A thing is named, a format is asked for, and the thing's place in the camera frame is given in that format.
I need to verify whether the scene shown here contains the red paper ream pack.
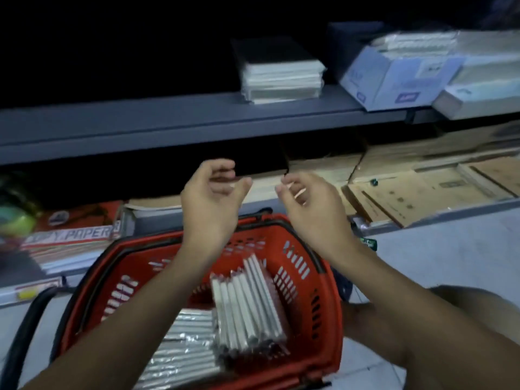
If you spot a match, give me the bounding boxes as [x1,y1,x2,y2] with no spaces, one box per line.
[19,200,125,276]

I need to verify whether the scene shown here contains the person's right forearm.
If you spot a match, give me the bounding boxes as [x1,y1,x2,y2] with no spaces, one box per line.
[320,239,520,390]

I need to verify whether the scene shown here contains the stack of printed brown envelopes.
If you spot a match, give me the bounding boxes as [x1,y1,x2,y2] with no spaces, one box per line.
[344,166,513,229]

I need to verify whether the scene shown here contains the stack of small brown envelopes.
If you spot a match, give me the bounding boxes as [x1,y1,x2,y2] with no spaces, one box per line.
[243,152,363,204]

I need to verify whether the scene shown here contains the stack of white wrapped packs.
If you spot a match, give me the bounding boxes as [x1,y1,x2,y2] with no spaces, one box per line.
[370,31,460,60]

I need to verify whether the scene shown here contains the person's left forearm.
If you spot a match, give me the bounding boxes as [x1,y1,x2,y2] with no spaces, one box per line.
[24,239,230,390]

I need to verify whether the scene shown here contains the shelf edge label strip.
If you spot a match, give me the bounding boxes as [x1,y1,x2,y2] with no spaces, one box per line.
[0,276,66,307]

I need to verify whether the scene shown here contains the grey metal shelf board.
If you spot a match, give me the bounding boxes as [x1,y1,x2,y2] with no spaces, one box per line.
[0,84,447,166]

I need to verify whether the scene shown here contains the green and yellow round object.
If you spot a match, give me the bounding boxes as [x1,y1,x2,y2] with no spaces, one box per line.
[0,176,41,256]

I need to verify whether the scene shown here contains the pile of flat silver-wrapped packs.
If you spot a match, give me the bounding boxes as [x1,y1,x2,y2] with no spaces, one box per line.
[132,308,228,390]

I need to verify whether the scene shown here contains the person's left hand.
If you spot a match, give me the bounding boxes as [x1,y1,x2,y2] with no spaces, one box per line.
[180,158,253,253]

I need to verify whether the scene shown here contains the stack of white paper sheets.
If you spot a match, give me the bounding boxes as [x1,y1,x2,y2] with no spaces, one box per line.
[124,194,183,219]

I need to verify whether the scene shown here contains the red plastic shopping basket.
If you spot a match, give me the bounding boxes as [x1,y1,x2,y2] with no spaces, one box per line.
[51,213,345,390]

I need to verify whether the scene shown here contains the black basket handle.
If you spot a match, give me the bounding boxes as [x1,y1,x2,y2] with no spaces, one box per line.
[0,286,62,390]

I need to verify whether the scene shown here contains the white paper ream box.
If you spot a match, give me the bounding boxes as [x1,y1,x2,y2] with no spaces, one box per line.
[431,30,520,121]

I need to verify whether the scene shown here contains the person's right hand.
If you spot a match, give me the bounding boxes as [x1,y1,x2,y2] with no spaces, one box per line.
[275,171,360,261]

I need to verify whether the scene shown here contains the stack of black-covered notebooks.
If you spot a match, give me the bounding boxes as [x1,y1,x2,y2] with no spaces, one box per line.
[232,35,327,105]

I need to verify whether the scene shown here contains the person's leg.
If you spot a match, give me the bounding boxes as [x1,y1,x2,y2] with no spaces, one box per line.
[340,285,520,390]

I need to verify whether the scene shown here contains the blue and white cardboard box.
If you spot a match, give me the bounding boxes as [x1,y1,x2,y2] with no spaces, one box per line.
[339,44,466,113]

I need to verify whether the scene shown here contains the stack of plain brown envelopes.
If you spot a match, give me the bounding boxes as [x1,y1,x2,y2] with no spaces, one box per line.
[457,156,520,198]

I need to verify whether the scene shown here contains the row of upright silver-wrapped packs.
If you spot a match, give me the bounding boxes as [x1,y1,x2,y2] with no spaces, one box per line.
[209,253,291,358]

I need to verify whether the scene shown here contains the flat brown cardboard sheets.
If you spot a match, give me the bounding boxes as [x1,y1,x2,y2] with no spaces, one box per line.
[350,121,520,184]

